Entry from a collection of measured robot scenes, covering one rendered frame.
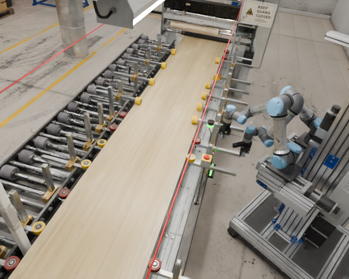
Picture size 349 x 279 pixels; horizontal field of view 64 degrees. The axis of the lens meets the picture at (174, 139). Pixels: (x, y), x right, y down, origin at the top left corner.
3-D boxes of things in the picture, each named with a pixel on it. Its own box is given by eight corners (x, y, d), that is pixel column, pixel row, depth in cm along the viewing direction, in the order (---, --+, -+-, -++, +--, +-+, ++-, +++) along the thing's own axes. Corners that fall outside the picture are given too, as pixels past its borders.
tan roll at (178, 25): (250, 41, 451) (252, 33, 443) (250, 43, 442) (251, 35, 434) (165, 25, 472) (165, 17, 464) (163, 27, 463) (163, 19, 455)
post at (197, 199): (199, 200, 236) (208, 163, 207) (198, 205, 232) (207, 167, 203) (194, 199, 237) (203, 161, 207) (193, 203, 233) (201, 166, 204)
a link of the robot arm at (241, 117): (251, 114, 225) (240, 107, 232) (242, 118, 220) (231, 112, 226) (249, 122, 231) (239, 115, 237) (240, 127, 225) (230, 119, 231)
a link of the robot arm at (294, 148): (299, 159, 220) (306, 146, 211) (290, 166, 213) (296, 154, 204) (286, 150, 227) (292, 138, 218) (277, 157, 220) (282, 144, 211)
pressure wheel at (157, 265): (150, 280, 174) (151, 272, 167) (145, 268, 179) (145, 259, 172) (162, 274, 177) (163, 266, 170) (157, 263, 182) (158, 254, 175)
